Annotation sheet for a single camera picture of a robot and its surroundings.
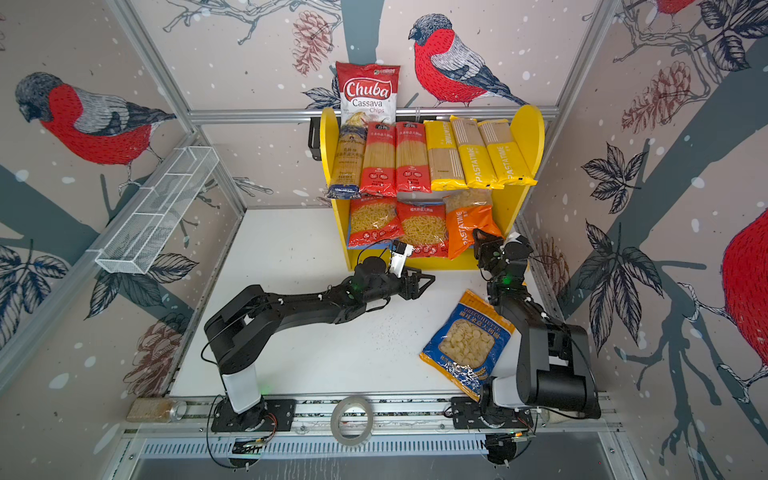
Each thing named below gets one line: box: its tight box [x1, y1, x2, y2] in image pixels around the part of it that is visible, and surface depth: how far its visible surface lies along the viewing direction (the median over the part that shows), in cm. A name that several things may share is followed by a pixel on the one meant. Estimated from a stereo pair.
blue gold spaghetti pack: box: [327, 112, 368, 200], surface depth 74 cm
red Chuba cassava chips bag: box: [335, 61, 400, 124], surface depth 85 cm
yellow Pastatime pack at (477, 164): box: [450, 116, 505, 190], surface depth 75 cm
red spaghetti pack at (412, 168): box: [395, 121, 432, 194], surface depth 74 cm
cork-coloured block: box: [126, 397, 173, 423], surface depth 73 cm
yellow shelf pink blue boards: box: [320, 107, 474, 271], surface depth 76 cm
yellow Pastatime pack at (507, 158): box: [478, 119, 538, 187], surface depth 74 cm
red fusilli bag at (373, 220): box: [348, 197, 404, 248], surface depth 94 cm
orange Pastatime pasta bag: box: [443, 189, 505, 260], surface depth 90 cm
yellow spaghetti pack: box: [424, 120, 469, 191], surface depth 74 cm
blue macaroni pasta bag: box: [419, 290, 516, 402], surface depth 84 cm
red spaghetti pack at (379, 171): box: [359, 122, 397, 198], surface depth 73 cm
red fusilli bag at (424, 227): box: [397, 201, 448, 258], surface depth 92 cm
